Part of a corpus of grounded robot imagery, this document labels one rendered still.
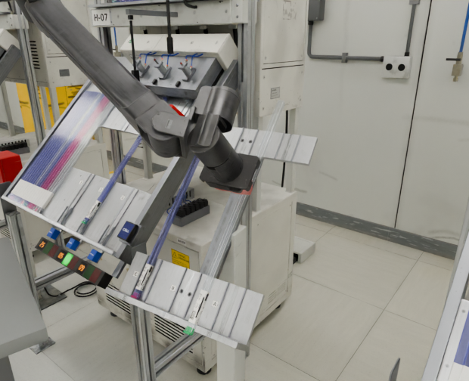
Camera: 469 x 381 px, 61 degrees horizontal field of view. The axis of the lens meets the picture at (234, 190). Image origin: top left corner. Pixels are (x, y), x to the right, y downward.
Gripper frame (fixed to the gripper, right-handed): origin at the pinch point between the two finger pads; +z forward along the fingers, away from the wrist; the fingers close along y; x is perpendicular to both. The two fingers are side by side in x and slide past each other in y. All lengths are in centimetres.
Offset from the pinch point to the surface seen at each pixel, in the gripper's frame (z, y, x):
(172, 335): 82, 51, 38
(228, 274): 24.6, 9.2, 14.2
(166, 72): 17, 53, -41
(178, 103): 23, 48, -33
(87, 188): 23, 67, 3
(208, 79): 19, 37, -40
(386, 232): 202, -1, -65
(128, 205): 20.3, 45.4, 5.1
